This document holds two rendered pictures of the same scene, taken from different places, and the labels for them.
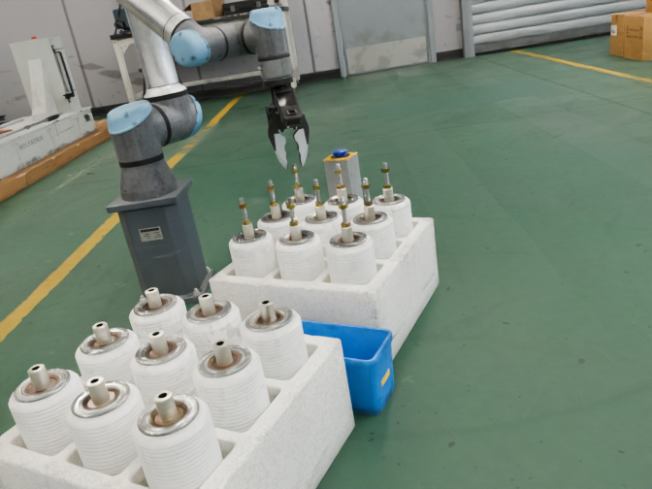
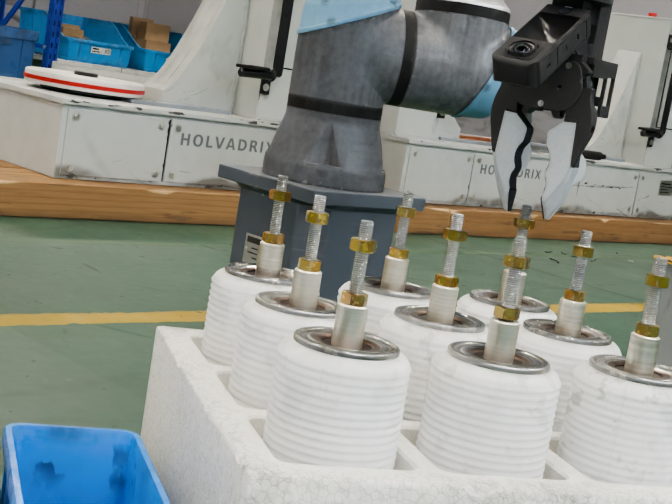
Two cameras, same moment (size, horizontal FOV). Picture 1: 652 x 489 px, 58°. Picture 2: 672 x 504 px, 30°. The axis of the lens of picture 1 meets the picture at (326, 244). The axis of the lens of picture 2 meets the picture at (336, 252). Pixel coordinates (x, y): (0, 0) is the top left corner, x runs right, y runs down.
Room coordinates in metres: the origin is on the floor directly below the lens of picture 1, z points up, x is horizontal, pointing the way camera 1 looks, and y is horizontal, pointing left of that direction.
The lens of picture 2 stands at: (0.43, -0.61, 0.44)
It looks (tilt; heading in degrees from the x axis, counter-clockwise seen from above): 8 degrees down; 42
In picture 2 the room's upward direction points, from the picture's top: 10 degrees clockwise
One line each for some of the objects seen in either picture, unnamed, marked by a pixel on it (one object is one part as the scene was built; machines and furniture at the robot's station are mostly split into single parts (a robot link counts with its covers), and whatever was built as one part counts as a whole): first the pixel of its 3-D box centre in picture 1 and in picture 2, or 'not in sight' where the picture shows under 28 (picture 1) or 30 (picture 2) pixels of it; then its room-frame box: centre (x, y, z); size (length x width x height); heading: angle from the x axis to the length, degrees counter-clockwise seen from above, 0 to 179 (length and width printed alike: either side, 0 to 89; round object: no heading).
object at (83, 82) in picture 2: not in sight; (84, 82); (2.31, 2.04, 0.29); 0.30 x 0.30 x 0.06
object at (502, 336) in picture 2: (369, 212); (501, 341); (1.18, -0.10, 0.26); 0.02 x 0.02 x 0.03
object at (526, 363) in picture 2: (370, 218); (498, 359); (1.18, -0.10, 0.25); 0.08 x 0.08 x 0.01
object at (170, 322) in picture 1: (169, 349); not in sight; (0.92, 0.31, 0.16); 0.10 x 0.10 x 0.18
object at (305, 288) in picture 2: (295, 232); (305, 290); (1.14, 0.06, 0.26); 0.02 x 0.02 x 0.03
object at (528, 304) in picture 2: (300, 200); (509, 302); (1.40, 0.04, 0.25); 0.08 x 0.08 x 0.01
